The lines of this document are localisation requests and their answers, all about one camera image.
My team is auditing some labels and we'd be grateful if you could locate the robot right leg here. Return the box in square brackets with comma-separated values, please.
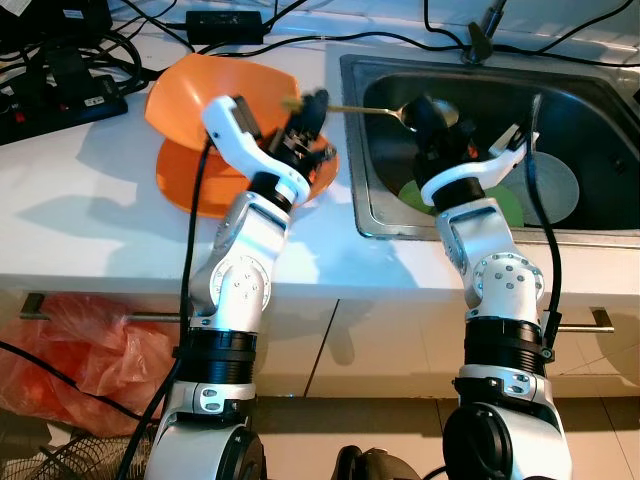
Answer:
[333, 445, 426, 480]

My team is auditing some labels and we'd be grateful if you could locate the metal floor fan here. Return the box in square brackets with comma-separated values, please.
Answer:
[35, 435, 151, 480]

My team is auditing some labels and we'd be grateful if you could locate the white cabinet door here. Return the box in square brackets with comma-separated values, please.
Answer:
[305, 295, 640, 401]
[20, 290, 341, 401]

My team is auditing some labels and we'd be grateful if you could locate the red plastic bag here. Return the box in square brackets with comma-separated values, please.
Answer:
[0, 293, 191, 436]

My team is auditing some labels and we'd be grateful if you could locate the black electronics box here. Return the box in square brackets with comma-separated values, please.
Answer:
[0, 0, 114, 46]

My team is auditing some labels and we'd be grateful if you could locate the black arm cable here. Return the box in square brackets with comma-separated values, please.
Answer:
[115, 135, 216, 480]
[520, 92, 563, 366]

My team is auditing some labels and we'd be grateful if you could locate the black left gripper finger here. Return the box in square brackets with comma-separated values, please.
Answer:
[295, 88, 331, 139]

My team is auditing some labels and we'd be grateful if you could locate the dark metal faucet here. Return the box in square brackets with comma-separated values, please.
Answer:
[465, 0, 509, 66]

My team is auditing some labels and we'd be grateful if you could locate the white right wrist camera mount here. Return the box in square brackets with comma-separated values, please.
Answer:
[415, 122, 531, 213]

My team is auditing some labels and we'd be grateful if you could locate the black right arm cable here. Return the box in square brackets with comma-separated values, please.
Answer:
[520, 92, 563, 366]

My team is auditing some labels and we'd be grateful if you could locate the black power adapter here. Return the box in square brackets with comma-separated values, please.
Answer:
[186, 10, 264, 44]

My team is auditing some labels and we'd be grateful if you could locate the gold spoon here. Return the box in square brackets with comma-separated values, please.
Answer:
[280, 95, 426, 126]

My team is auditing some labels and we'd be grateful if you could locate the stainless steel sink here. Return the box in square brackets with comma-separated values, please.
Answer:
[340, 53, 640, 241]

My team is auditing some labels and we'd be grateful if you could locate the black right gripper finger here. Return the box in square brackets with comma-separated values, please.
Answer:
[410, 95, 463, 149]

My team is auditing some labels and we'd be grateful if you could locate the grey bowl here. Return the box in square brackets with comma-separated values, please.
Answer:
[500, 150, 581, 226]

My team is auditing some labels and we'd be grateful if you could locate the black floor cable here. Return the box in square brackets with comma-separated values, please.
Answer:
[0, 340, 161, 426]

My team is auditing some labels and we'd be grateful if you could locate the orange plate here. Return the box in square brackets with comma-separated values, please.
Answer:
[155, 135, 339, 219]

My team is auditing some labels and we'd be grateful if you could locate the black power strip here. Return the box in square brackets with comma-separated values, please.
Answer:
[0, 72, 129, 143]

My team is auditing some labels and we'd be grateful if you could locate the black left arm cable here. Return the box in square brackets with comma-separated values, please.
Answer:
[115, 135, 216, 480]

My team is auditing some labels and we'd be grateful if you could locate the green plate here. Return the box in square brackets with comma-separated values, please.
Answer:
[398, 178, 526, 229]

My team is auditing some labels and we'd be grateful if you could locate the orange bowl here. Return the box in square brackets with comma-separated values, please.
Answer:
[145, 53, 301, 146]

